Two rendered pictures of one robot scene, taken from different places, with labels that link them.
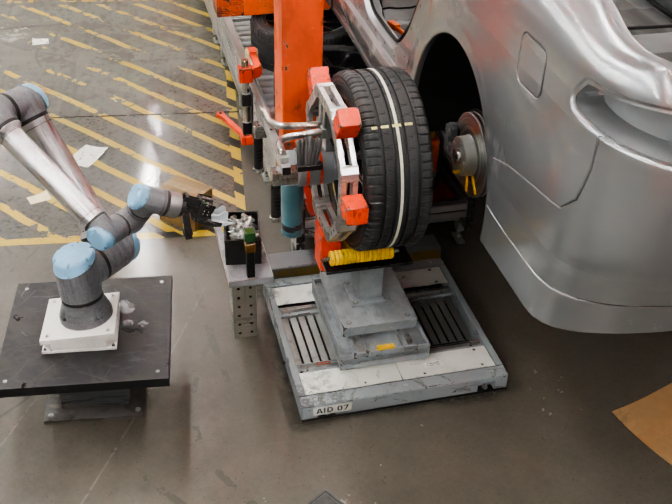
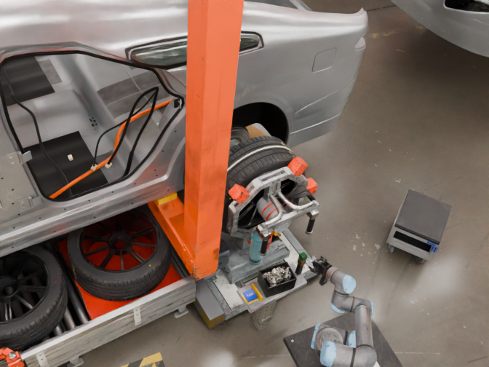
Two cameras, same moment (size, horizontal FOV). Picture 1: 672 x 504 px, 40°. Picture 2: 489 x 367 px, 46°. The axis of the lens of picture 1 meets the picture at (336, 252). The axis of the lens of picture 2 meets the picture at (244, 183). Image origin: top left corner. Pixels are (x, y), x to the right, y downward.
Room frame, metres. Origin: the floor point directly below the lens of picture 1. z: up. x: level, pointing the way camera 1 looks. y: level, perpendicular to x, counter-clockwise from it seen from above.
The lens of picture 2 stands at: (3.89, 2.10, 3.62)
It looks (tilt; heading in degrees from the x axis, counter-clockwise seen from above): 49 degrees down; 248
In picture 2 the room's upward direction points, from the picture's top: 8 degrees clockwise
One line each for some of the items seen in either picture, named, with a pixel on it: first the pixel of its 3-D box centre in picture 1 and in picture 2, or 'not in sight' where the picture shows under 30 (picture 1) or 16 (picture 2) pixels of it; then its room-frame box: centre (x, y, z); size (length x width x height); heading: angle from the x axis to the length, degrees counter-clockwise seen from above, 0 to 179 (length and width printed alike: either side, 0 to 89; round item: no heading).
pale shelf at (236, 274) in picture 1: (242, 249); (272, 287); (2.91, 0.37, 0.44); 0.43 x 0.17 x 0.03; 15
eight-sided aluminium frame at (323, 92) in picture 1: (330, 163); (267, 204); (2.89, 0.03, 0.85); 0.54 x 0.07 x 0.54; 15
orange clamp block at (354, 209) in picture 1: (354, 209); (308, 186); (2.59, -0.06, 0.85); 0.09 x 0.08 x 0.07; 15
